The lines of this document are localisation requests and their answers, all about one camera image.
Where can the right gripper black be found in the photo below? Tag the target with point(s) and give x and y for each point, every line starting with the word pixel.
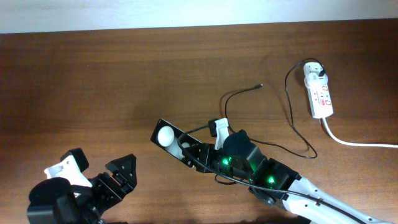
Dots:
pixel 205 162

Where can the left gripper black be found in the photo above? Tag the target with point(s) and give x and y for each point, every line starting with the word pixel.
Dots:
pixel 119 189

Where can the black smartphone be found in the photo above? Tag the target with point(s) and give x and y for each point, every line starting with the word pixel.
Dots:
pixel 165 135

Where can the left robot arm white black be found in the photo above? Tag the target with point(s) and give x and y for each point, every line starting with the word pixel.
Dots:
pixel 67 196

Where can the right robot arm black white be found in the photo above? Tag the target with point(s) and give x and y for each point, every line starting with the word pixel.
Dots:
pixel 269 180

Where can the white power strip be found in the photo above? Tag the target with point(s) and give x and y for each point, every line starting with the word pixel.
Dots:
pixel 316 82

